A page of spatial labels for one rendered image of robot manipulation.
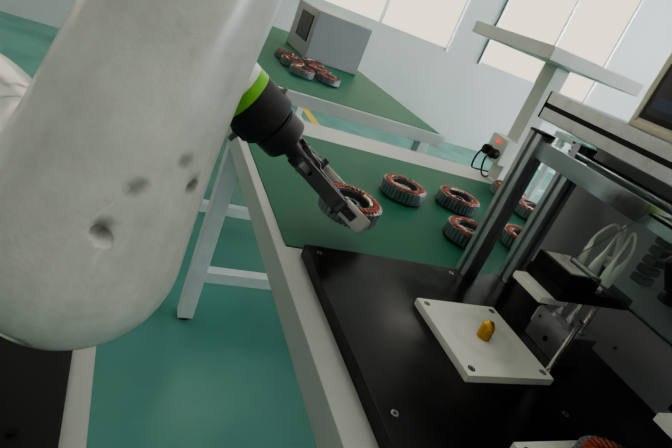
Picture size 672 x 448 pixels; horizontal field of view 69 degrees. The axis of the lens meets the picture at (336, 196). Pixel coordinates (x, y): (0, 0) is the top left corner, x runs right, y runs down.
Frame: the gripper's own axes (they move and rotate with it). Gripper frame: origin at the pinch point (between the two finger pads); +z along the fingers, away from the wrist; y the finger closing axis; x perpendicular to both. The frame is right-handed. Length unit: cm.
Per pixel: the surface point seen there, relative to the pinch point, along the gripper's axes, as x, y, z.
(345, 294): -6.4, 20.0, -1.8
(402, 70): 88, -427, 195
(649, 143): 37.4, 24.8, 6.0
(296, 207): -8.7, -8.5, -1.1
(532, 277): 15.3, 25.3, 12.7
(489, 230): 16.0, 9.4, 16.6
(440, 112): 97, -428, 269
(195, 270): -58, -61, 23
